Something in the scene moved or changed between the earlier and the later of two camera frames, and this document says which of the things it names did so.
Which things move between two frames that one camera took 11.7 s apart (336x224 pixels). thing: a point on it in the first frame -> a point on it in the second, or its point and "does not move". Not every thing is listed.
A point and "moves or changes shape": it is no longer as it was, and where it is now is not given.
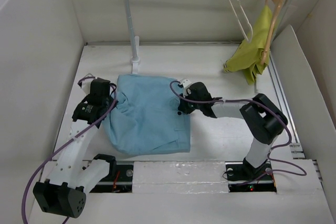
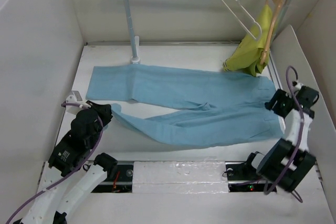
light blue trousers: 145,120 moves or changes shape
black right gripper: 184,107 -> 279,95
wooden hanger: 277,0 does not move
